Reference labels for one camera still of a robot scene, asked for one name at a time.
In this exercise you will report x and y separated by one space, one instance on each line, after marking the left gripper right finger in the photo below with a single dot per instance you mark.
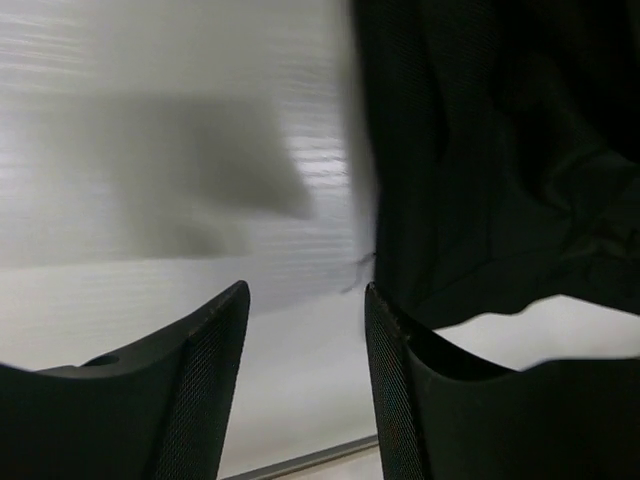
444 413

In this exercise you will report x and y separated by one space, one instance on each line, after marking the black skirt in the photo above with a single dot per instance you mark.
505 136

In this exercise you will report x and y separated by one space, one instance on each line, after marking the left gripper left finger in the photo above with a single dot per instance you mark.
157 408

